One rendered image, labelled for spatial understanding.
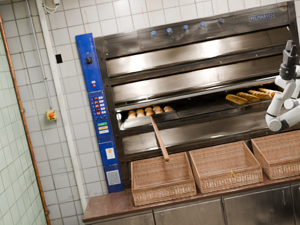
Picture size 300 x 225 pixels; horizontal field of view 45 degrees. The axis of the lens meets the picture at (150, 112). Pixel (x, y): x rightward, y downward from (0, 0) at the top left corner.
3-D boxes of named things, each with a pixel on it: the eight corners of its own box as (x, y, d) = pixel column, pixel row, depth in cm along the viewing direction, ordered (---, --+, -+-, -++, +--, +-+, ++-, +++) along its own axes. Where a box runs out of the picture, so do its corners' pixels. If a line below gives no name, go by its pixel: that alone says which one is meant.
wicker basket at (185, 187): (135, 187, 362) (130, 161, 358) (190, 177, 361) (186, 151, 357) (134, 207, 313) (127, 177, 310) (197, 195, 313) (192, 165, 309)
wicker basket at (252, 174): (192, 177, 361) (187, 150, 357) (247, 166, 362) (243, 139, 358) (201, 194, 313) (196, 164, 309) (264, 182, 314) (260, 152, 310)
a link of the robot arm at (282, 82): (274, 69, 219) (272, 85, 225) (287, 76, 211) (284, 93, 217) (289, 65, 223) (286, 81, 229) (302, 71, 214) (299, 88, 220)
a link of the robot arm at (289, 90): (280, 76, 220) (271, 96, 225) (291, 81, 213) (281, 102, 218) (288, 77, 223) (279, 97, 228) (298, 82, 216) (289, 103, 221)
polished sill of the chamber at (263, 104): (120, 133, 361) (119, 129, 360) (296, 99, 362) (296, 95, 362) (120, 134, 355) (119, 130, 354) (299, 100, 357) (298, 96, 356)
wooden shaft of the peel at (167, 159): (170, 161, 221) (169, 156, 221) (165, 162, 221) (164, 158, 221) (152, 118, 391) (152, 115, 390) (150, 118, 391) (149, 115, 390)
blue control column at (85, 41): (125, 183, 559) (97, 44, 528) (135, 181, 559) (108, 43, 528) (119, 247, 368) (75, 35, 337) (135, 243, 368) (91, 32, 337)
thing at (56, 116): (49, 120, 351) (47, 110, 349) (59, 118, 351) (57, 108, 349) (47, 121, 343) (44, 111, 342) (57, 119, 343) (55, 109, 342)
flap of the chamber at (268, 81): (114, 111, 337) (116, 112, 357) (302, 75, 338) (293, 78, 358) (114, 108, 337) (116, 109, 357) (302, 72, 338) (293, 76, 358)
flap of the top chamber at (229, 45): (109, 78, 346) (106, 58, 350) (292, 43, 348) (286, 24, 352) (109, 76, 342) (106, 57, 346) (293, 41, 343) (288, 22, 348)
